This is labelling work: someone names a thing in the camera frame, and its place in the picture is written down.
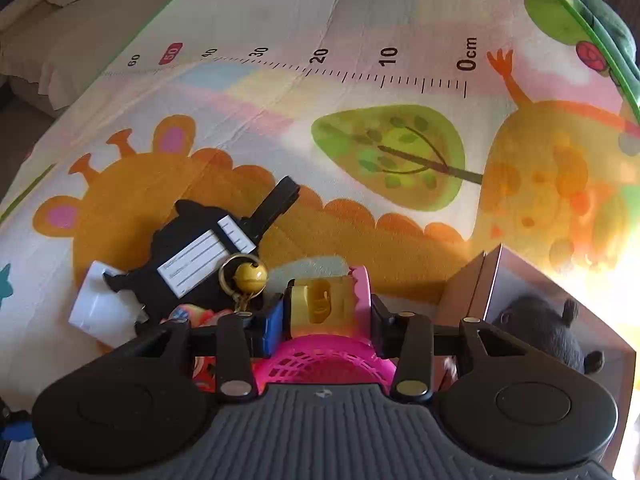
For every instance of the pink mesh basket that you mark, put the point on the pink mesh basket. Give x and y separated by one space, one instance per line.
320 365

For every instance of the pink cardboard box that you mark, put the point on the pink cardboard box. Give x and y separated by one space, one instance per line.
470 290

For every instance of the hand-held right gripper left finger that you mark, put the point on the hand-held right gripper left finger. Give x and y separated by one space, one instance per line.
271 327

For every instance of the dark grey plush toy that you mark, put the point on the dark grey plush toy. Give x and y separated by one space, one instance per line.
540 330

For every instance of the green plush toy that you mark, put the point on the green plush toy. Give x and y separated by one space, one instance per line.
607 15

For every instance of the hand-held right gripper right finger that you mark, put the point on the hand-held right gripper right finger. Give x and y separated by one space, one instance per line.
382 322

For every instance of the white plastic adapter box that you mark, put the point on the white plastic adapter box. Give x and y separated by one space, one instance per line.
95 310

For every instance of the upholstered sofa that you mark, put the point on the upholstered sofa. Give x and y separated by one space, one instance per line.
60 50

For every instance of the yellow pink round toy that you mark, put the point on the yellow pink round toy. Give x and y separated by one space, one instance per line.
320 305

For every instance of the cartoon printed play mat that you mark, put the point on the cartoon printed play mat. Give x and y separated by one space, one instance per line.
350 200

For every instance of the black cat luggage tag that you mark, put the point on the black cat luggage tag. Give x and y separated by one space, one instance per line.
167 240

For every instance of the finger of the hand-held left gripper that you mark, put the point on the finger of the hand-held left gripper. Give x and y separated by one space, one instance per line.
17 430

